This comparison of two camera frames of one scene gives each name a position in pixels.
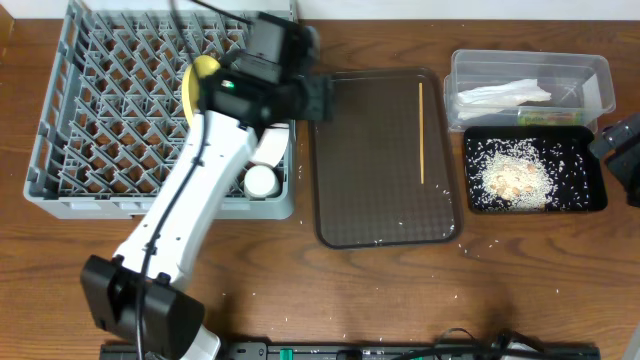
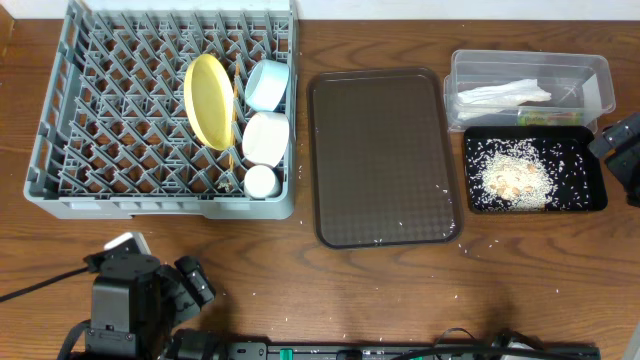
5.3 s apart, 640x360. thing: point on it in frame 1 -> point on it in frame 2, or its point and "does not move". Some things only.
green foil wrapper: [550, 118] does not move
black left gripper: [320, 98] -> [176, 288]
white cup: [261, 180] does not move
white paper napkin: [511, 93] does not move
